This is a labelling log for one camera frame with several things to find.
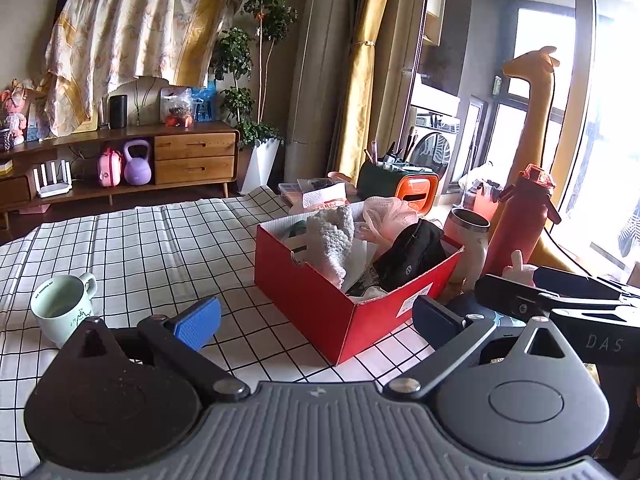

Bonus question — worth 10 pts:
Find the black white checked tablecloth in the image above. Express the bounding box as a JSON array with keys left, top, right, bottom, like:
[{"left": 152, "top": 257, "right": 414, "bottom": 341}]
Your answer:
[{"left": 0, "top": 185, "right": 436, "bottom": 466}]

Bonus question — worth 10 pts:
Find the pink doll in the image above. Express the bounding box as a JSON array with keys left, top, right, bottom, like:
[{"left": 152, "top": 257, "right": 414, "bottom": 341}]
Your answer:
[{"left": 0, "top": 79, "right": 31, "bottom": 146}]

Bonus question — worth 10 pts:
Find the black fabric pouch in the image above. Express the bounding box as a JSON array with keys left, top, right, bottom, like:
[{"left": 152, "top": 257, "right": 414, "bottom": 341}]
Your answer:
[{"left": 372, "top": 219, "right": 448, "bottom": 293}]

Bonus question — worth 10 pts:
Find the red cardboard box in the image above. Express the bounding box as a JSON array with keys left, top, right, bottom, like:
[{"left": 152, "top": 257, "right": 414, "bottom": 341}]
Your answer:
[{"left": 254, "top": 201, "right": 466, "bottom": 366}]

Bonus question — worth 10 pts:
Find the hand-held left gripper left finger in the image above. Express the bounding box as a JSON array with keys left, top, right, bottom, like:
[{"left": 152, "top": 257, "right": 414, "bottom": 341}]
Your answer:
[{"left": 65, "top": 296, "right": 251, "bottom": 404}]

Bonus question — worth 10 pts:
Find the white necklace bust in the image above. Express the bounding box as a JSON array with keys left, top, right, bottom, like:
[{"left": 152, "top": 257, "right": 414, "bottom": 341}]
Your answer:
[{"left": 102, "top": 76, "right": 168, "bottom": 128}]

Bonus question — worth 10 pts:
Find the red white paper packet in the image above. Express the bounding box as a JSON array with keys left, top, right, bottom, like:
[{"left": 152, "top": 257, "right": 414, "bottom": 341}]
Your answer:
[{"left": 301, "top": 183, "right": 351, "bottom": 211}]

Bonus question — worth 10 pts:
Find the washing machine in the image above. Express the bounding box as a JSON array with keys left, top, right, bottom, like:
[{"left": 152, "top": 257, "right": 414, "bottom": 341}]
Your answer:
[{"left": 410, "top": 105, "right": 458, "bottom": 191}]

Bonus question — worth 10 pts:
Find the yellow curtain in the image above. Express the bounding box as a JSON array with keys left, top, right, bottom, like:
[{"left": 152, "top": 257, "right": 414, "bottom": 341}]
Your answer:
[{"left": 334, "top": 0, "right": 401, "bottom": 186}]

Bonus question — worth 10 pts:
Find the covered standing air conditioner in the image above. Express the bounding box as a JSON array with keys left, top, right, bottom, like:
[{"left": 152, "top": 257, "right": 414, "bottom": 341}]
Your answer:
[{"left": 284, "top": 0, "right": 353, "bottom": 188}]

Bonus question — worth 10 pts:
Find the clear plastic organizer box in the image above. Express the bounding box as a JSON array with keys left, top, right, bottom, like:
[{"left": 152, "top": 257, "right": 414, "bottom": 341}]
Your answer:
[{"left": 277, "top": 177, "right": 326, "bottom": 206}]

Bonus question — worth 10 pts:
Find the grey fuzzy towel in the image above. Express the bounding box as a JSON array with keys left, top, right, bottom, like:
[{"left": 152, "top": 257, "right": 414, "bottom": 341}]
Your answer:
[{"left": 304, "top": 204, "right": 356, "bottom": 290}]

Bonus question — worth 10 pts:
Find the green orange storage box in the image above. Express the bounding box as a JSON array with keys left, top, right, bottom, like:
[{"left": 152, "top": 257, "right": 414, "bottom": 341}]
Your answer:
[{"left": 356, "top": 160, "right": 440, "bottom": 213}]

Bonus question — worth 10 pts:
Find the potted green tree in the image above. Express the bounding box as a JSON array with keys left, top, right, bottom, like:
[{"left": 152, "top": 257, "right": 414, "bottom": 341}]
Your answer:
[{"left": 210, "top": 0, "right": 298, "bottom": 196}]

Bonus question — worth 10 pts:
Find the red bucket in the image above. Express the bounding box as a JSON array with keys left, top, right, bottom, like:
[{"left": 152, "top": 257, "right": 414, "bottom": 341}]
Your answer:
[{"left": 472, "top": 180, "right": 503, "bottom": 221}]

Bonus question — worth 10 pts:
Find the pink bath pouf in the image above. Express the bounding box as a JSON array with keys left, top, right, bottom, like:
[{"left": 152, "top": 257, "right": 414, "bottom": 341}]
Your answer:
[{"left": 361, "top": 196, "right": 420, "bottom": 241}]

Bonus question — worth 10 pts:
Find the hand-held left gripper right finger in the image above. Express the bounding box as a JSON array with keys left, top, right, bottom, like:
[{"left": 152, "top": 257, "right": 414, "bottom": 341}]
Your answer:
[{"left": 382, "top": 295, "right": 576, "bottom": 403}]

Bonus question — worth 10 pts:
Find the white steel tumbler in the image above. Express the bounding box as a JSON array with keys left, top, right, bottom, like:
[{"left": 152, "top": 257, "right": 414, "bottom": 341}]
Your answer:
[{"left": 442, "top": 207, "right": 491, "bottom": 293}]

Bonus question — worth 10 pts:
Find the pink plastic item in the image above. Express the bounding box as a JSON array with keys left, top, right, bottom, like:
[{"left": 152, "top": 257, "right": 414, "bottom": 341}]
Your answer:
[{"left": 327, "top": 171, "right": 358, "bottom": 192}]

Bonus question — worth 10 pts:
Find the cartoon printed pouch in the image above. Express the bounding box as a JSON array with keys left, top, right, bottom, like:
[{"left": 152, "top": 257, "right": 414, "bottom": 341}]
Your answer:
[{"left": 344, "top": 260, "right": 391, "bottom": 302}]

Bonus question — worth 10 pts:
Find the white router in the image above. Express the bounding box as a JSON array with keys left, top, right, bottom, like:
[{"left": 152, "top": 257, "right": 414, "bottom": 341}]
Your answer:
[{"left": 32, "top": 158, "right": 73, "bottom": 198}]

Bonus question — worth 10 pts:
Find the black speaker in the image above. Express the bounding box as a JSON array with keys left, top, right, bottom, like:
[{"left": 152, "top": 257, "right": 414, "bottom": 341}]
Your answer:
[{"left": 109, "top": 94, "right": 128, "bottom": 129}]

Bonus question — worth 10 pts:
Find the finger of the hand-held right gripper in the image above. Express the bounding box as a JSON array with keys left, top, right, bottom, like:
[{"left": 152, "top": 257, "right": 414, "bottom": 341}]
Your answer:
[
  {"left": 532, "top": 266, "right": 640, "bottom": 301},
  {"left": 475, "top": 275, "right": 640, "bottom": 319}
]

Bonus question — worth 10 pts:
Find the small pink rabbit figure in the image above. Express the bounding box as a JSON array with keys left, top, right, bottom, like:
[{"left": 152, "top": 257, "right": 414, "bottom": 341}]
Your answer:
[{"left": 501, "top": 250, "right": 538, "bottom": 281}]

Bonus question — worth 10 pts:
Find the purple kettlebell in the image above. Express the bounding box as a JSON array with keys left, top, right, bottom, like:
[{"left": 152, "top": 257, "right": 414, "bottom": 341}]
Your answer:
[{"left": 122, "top": 140, "right": 152, "bottom": 186}]

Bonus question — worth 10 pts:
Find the yellow giraffe toy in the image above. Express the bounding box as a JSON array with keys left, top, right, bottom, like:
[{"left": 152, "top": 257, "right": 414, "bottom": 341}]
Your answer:
[{"left": 492, "top": 46, "right": 576, "bottom": 276}]

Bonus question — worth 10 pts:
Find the red water bottle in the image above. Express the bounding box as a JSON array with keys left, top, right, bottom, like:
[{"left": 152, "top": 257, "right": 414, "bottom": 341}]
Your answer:
[{"left": 482, "top": 164, "right": 562, "bottom": 277}]

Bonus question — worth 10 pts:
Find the mint green mug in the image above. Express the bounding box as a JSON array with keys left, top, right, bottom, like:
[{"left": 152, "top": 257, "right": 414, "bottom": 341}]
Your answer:
[{"left": 30, "top": 272, "right": 98, "bottom": 348}]

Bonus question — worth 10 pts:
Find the wooden tv cabinet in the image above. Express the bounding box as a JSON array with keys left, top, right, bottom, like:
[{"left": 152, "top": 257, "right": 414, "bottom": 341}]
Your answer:
[{"left": 0, "top": 120, "right": 241, "bottom": 216}]

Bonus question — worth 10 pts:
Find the pink toy suitcase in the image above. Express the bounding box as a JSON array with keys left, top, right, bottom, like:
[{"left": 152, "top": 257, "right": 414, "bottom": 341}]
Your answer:
[{"left": 97, "top": 147, "right": 124, "bottom": 188}]

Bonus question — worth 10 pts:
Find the clear plastic bag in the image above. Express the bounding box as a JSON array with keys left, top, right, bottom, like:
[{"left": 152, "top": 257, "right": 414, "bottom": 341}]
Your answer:
[{"left": 160, "top": 86, "right": 193, "bottom": 128}]

